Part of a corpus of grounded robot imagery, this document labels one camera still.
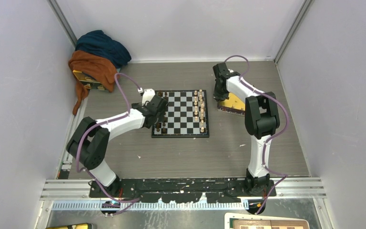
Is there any gold tin box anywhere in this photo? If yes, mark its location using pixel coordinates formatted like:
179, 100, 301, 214
217, 93, 245, 116

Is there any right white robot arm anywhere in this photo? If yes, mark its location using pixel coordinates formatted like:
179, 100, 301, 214
213, 62, 280, 196

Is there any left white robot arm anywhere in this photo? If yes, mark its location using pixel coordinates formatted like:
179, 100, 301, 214
66, 94, 168, 197

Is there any dark wooden chess pieces row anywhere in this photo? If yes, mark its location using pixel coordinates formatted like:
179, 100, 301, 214
156, 91, 169, 134

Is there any wooden board corner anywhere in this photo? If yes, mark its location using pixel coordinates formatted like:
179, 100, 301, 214
224, 213, 310, 229

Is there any black and white chessboard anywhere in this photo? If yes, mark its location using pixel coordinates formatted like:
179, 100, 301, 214
152, 89, 210, 138

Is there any yellow patterned box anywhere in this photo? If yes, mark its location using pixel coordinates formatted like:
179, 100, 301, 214
72, 70, 109, 91

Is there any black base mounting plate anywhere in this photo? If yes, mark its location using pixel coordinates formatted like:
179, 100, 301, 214
89, 177, 276, 204

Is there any orange cloth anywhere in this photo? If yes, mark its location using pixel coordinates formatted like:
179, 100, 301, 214
68, 50, 118, 115

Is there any dark blue cloth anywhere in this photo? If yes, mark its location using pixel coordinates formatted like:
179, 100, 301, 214
75, 30, 132, 69

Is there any gold tin lid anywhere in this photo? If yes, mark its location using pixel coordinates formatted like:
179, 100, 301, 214
46, 223, 93, 229

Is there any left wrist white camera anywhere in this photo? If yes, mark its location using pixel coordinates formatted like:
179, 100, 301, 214
142, 89, 155, 105

